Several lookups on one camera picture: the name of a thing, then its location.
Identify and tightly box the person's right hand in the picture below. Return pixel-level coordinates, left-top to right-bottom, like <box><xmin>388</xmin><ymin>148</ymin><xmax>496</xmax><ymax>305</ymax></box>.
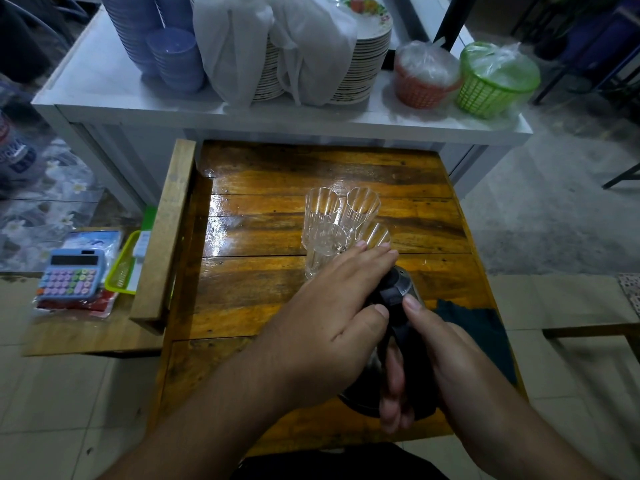
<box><xmin>378</xmin><ymin>295</ymin><xmax>518</xmax><ymax>438</ymax></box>

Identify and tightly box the person's left hand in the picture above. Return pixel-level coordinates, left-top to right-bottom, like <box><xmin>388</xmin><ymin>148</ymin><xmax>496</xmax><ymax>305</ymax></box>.
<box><xmin>257</xmin><ymin>241</ymin><xmax>401</xmax><ymax>410</ymax></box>

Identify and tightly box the black electric kettle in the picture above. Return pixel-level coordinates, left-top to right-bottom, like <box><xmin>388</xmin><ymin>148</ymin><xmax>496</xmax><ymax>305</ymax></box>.
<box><xmin>337</xmin><ymin>265</ymin><xmax>443</xmax><ymax>421</ymax></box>

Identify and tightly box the person's right forearm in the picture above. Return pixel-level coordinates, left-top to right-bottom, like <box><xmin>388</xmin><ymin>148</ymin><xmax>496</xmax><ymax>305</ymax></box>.
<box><xmin>445</xmin><ymin>390</ymin><xmax>611</xmax><ymax>480</ymax></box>

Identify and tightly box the person's left forearm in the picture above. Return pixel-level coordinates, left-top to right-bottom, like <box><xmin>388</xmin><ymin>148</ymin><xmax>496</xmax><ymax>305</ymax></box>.
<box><xmin>97</xmin><ymin>340</ymin><xmax>306</xmax><ymax>480</ymax></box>

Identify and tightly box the clear ribbed drinking glass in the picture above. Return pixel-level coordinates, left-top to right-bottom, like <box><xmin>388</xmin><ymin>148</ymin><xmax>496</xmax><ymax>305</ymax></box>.
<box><xmin>304</xmin><ymin>222</ymin><xmax>353</xmax><ymax>281</ymax></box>
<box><xmin>301</xmin><ymin>187</ymin><xmax>343</xmax><ymax>249</ymax></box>
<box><xmin>340</xmin><ymin>187</ymin><xmax>382</xmax><ymax>233</ymax></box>
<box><xmin>356</xmin><ymin>222</ymin><xmax>392</xmax><ymax>249</ymax></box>

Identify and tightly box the dark teal cloth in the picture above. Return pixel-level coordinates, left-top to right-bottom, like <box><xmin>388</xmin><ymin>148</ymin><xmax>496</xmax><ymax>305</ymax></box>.
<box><xmin>433</xmin><ymin>298</ymin><xmax>519</xmax><ymax>386</ymax></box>

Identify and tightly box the person's black clothing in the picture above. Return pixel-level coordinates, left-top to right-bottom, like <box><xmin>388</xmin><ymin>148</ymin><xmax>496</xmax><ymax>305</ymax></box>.
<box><xmin>232</xmin><ymin>441</ymin><xmax>451</xmax><ymax>480</ymax></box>

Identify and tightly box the low wooden bench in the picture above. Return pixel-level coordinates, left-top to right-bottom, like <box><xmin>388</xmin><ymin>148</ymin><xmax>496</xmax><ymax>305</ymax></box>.
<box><xmin>542</xmin><ymin>321</ymin><xmax>640</xmax><ymax>366</ymax></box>

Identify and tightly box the orange plastic basket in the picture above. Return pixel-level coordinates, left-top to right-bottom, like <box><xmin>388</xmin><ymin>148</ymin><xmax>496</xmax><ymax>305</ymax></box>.
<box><xmin>393</xmin><ymin>62</ymin><xmax>463</xmax><ymax>111</ymax></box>

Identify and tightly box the green plastic basket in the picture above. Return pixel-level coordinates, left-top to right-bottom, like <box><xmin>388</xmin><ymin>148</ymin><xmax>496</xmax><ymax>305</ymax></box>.
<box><xmin>454</xmin><ymin>41</ymin><xmax>542</xmax><ymax>120</ymax></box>

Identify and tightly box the stack of striped rim plates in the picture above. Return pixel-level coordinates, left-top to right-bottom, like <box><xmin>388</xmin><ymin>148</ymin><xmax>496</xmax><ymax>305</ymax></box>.
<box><xmin>251</xmin><ymin>37</ymin><xmax>287</xmax><ymax>102</ymax></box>

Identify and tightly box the clear plastic bag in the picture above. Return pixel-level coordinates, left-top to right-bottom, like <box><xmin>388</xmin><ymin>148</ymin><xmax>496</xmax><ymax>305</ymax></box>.
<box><xmin>460</xmin><ymin>41</ymin><xmax>542</xmax><ymax>94</ymax></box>
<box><xmin>394</xmin><ymin>40</ymin><xmax>462</xmax><ymax>89</ymax></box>

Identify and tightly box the stack of floral rimmed plates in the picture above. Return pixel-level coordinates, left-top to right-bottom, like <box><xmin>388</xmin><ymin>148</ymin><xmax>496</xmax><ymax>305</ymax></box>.
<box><xmin>327</xmin><ymin>0</ymin><xmax>394</xmax><ymax>106</ymax></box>

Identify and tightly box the patterned mat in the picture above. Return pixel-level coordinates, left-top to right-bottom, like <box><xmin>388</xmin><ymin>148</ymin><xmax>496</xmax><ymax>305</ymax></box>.
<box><xmin>616</xmin><ymin>272</ymin><xmax>640</xmax><ymax>318</ymax></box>

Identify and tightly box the white box in tray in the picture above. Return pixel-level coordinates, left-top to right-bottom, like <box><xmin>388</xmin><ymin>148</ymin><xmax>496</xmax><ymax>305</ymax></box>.
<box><xmin>127</xmin><ymin>230</ymin><xmax>152</xmax><ymax>293</ymax></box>

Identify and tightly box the black chair leg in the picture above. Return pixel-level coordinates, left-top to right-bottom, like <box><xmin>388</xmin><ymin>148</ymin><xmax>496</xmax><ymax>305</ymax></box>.
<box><xmin>601</xmin><ymin>162</ymin><xmax>640</xmax><ymax>191</ymax></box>

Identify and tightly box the yellow-green plastic tray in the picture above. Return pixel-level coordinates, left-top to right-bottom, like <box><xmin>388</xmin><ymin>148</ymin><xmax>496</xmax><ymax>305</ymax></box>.
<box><xmin>103</xmin><ymin>230</ymin><xmax>144</xmax><ymax>296</ymax></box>

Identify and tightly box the black pole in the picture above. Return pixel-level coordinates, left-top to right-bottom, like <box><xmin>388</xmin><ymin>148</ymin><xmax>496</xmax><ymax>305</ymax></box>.
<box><xmin>433</xmin><ymin>0</ymin><xmax>479</xmax><ymax>51</ymax></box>

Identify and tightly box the white plastic bag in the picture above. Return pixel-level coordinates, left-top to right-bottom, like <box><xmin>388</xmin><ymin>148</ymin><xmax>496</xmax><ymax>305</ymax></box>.
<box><xmin>192</xmin><ymin>0</ymin><xmax>359</xmax><ymax>109</ymax></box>

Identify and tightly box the short stack of purple bowls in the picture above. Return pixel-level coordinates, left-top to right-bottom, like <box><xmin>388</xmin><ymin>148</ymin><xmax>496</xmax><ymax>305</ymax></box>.
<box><xmin>146</xmin><ymin>27</ymin><xmax>207</xmax><ymax>94</ymax></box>

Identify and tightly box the white cabinet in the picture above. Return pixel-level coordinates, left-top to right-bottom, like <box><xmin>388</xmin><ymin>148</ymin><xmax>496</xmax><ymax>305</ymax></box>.
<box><xmin>31</xmin><ymin>5</ymin><xmax>534</xmax><ymax>216</ymax></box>

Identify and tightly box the blue calculator with pastel keys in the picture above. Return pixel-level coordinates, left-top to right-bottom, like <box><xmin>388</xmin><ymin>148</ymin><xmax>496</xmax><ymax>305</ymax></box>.
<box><xmin>36</xmin><ymin>248</ymin><xmax>107</xmax><ymax>302</ymax></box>

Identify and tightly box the blue metal chair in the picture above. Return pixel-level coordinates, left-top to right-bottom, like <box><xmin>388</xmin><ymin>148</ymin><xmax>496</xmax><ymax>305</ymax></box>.
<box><xmin>510</xmin><ymin>0</ymin><xmax>640</xmax><ymax>106</ymax></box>

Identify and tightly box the floral tablecloth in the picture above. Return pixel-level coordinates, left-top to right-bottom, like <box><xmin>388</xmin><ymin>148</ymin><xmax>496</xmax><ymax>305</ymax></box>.
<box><xmin>0</xmin><ymin>137</ymin><xmax>107</xmax><ymax>274</ymax></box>

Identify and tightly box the tall stack of purple bowls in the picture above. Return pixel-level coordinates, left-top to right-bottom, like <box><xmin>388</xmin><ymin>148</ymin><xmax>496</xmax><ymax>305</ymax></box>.
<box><xmin>98</xmin><ymin>0</ymin><xmax>165</xmax><ymax>79</ymax></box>

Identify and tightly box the large clear water bottle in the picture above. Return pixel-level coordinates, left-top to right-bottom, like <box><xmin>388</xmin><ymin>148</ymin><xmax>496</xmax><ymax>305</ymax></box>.
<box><xmin>0</xmin><ymin>109</ymin><xmax>40</xmax><ymax>191</ymax></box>

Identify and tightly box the dark chair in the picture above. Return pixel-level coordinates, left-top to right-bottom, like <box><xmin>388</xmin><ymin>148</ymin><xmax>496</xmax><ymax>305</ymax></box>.
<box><xmin>0</xmin><ymin>0</ymin><xmax>98</xmax><ymax>86</ymax></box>

